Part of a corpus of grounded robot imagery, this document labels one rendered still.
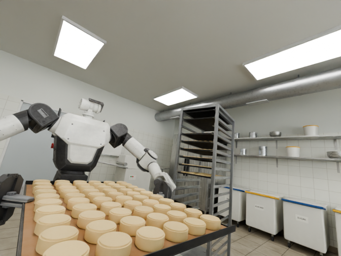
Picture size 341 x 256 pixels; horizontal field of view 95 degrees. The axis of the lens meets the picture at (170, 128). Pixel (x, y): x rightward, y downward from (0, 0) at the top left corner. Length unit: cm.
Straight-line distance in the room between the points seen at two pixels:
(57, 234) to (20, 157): 443
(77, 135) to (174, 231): 75
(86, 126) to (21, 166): 383
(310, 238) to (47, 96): 584
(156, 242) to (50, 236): 15
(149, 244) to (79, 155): 74
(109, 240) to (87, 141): 73
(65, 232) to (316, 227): 354
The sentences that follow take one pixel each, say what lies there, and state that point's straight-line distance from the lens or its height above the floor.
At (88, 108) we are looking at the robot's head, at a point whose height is 139.
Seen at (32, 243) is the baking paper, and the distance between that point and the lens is 35.
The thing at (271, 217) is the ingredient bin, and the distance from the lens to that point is 378.
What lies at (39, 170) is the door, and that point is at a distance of 475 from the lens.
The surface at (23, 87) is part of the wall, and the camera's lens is 485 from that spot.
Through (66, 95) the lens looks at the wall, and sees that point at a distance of 488.
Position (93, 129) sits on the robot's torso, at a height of 127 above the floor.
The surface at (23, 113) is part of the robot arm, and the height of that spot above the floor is 128.
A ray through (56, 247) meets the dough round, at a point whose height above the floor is 102.
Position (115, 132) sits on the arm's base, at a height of 129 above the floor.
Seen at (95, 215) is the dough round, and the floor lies 102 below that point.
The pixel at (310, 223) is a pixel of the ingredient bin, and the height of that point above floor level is 49.
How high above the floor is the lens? 114
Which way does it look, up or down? 13 degrees up
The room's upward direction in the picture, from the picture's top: 7 degrees clockwise
